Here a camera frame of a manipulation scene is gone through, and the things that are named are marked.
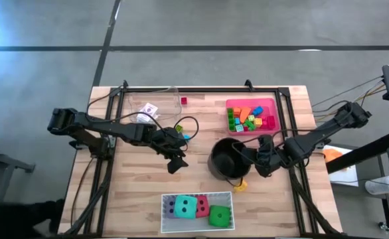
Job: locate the white crumpled bag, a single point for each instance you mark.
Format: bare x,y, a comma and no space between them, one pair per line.
378,187

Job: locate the orange object on paper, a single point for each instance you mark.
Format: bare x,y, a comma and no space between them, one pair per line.
333,155

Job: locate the grey mounting plate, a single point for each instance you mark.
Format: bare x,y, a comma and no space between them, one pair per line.
111,142

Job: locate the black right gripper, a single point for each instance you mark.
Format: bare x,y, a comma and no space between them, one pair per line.
270,159

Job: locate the small dark red brick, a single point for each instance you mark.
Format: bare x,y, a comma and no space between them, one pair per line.
184,100

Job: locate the green foam die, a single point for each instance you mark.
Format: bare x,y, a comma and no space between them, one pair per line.
219,216

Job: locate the purple playing card deck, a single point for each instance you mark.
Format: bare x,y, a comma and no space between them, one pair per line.
149,108

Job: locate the red large stud block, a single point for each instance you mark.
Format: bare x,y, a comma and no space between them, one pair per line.
264,125
271,122

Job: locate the small blue brick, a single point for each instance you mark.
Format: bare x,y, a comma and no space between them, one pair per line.
187,136

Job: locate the black cooking pot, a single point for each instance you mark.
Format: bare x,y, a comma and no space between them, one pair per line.
226,162

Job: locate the yellow two-stud brick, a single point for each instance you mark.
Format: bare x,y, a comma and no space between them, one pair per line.
240,186

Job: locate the purple foam die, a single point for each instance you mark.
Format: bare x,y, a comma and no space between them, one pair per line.
170,207

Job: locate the red foam die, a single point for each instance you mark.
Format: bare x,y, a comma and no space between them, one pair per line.
202,206

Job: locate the person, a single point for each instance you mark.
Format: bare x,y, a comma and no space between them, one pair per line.
15,219

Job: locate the small mint brick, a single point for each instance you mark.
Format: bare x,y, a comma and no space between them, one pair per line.
239,128

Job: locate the pink plastic bin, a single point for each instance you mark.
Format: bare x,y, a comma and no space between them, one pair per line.
274,105

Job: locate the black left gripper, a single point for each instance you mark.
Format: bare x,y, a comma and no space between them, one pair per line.
169,144

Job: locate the red two-stud brick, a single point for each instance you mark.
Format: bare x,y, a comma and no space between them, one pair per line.
245,128

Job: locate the caster wheel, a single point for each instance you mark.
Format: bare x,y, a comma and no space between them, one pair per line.
384,226

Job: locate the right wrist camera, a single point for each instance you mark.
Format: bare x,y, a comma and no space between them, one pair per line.
265,141

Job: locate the black stand beam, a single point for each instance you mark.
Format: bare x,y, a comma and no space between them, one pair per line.
363,152

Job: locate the clear plastic tray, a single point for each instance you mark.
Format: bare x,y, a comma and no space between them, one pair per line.
168,99

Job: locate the small olive green brick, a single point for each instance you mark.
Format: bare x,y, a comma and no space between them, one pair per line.
179,128

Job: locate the black metal cart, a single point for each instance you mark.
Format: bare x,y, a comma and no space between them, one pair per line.
12,162

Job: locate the small light green brick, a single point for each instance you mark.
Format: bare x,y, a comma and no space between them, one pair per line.
251,118

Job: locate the small teal brick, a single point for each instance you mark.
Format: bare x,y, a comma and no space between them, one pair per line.
237,121

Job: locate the tall blue block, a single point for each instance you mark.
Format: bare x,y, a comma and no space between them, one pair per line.
257,111

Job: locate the orange large block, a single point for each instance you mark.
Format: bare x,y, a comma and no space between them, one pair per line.
245,114
236,111

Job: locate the green large stud block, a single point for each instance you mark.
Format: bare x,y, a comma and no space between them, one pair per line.
249,125

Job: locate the white mesh basket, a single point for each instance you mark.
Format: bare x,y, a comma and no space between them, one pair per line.
181,227

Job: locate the white paper sheet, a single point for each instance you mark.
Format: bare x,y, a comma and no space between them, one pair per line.
347,176

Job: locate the small yellow brick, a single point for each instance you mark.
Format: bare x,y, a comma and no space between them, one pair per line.
258,122

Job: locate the teal foam die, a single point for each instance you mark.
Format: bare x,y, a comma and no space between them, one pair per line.
185,206

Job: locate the long green brick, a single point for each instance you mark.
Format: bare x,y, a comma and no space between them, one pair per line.
230,119

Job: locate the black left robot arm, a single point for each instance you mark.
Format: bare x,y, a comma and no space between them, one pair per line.
115,127

